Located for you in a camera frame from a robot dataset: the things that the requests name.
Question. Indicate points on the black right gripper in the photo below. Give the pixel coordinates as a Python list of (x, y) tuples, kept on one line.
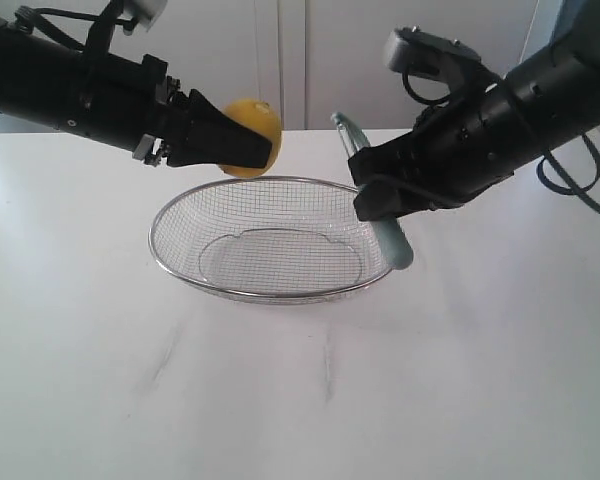
[(453, 154)]

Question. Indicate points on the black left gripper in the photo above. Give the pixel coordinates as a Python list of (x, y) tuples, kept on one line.
[(138, 107)]

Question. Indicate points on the teal handled vegetable peeler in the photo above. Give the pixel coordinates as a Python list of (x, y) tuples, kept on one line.
[(391, 239)]

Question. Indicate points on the yellow lemon with sticker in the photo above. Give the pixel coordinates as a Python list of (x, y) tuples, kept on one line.
[(258, 116)]

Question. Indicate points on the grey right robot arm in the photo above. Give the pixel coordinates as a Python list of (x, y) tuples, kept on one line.
[(557, 91)]

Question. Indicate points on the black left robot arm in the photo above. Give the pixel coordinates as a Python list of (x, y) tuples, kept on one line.
[(37, 81)]

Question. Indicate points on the oval metal mesh basket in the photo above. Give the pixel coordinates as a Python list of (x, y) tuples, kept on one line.
[(271, 240)]

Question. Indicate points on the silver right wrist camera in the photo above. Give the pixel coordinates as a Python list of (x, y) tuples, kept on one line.
[(411, 52)]

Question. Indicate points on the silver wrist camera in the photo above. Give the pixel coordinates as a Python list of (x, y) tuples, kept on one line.
[(411, 52), (144, 12)]

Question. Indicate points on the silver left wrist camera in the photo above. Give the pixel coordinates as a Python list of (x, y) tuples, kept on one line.
[(144, 12)]

